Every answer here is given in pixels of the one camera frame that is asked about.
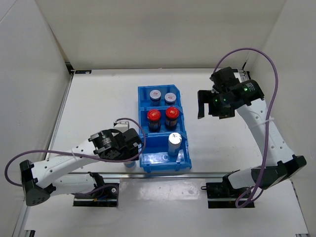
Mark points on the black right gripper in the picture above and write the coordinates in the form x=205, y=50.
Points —
x=205, y=97

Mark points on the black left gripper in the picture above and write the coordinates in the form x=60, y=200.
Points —
x=130, y=154

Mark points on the silver-lid bottle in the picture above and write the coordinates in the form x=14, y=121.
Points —
x=130, y=165
x=174, y=143

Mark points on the white-lid jar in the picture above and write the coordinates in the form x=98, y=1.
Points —
x=155, y=97
x=170, y=99

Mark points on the red-lid sauce jar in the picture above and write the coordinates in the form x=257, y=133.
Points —
x=154, y=117
x=172, y=114

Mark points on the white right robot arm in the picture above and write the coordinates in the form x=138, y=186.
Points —
x=247, y=99

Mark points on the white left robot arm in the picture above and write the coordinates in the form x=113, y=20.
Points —
x=44, y=179

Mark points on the blue three-compartment plastic bin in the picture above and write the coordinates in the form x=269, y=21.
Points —
x=155, y=156

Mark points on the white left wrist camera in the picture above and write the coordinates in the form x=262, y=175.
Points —
x=121, y=126

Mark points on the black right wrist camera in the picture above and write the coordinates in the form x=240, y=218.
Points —
x=224, y=79

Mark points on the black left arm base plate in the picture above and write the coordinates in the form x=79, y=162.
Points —
x=106, y=197

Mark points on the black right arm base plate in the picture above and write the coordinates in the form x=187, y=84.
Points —
x=220, y=197

